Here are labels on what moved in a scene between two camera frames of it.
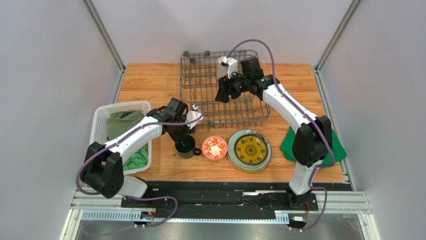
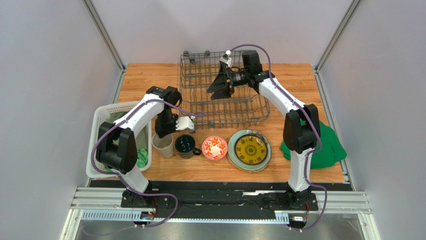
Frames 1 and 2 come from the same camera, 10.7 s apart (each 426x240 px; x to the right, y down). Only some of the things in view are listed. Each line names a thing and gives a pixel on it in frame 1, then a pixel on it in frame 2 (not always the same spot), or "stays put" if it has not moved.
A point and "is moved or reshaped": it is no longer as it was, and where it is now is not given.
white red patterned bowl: [214, 147] stays put
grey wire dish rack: [198, 86] stays put
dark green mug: [186, 147] stays put
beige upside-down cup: [222, 70] is moved or reshaped
